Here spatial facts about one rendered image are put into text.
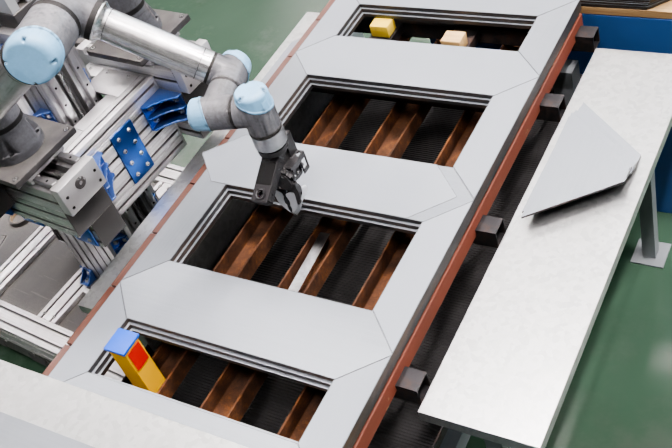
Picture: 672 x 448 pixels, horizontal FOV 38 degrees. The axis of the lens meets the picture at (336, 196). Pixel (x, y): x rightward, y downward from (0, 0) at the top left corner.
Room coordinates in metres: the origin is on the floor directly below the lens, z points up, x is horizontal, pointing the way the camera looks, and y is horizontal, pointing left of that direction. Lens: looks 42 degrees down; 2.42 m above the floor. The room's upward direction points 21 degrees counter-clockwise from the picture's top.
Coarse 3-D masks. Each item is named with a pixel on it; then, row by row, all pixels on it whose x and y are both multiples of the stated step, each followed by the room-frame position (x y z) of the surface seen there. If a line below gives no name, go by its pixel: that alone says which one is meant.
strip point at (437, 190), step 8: (432, 176) 1.68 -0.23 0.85; (440, 176) 1.67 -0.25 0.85; (432, 184) 1.66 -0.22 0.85; (440, 184) 1.65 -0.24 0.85; (448, 184) 1.64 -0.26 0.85; (424, 192) 1.64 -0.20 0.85; (432, 192) 1.63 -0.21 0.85; (440, 192) 1.62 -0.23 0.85; (448, 192) 1.61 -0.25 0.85; (416, 200) 1.63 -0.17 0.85; (424, 200) 1.62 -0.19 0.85; (432, 200) 1.61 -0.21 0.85; (440, 200) 1.60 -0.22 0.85; (448, 200) 1.59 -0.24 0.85; (416, 208) 1.60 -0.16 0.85; (424, 208) 1.59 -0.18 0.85; (408, 216) 1.59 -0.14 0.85
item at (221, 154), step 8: (224, 144) 2.09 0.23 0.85; (232, 144) 2.08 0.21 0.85; (216, 152) 2.07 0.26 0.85; (224, 152) 2.06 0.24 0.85; (232, 152) 2.04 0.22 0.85; (208, 160) 2.05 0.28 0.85; (216, 160) 2.04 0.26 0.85; (224, 160) 2.02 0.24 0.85; (208, 168) 2.02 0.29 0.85; (216, 168) 2.00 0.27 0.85
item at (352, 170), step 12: (348, 156) 1.86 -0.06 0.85; (360, 156) 1.85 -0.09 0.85; (372, 156) 1.83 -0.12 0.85; (348, 168) 1.82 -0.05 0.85; (360, 168) 1.80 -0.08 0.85; (336, 180) 1.79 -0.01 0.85; (348, 180) 1.78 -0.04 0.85; (360, 180) 1.76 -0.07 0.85; (324, 192) 1.77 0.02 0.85; (336, 192) 1.75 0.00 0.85; (348, 192) 1.74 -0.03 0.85; (336, 204) 1.71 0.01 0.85
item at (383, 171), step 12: (384, 156) 1.81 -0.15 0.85; (372, 168) 1.79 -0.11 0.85; (384, 168) 1.77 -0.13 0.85; (396, 168) 1.76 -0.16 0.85; (372, 180) 1.75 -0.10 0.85; (384, 180) 1.73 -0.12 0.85; (360, 192) 1.72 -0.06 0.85; (372, 192) 1.71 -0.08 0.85; (384, 192) 1.69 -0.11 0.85; (348, 204) 1.70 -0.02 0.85; (360, 204) 1.68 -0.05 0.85; (372, 204) 1.67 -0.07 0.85
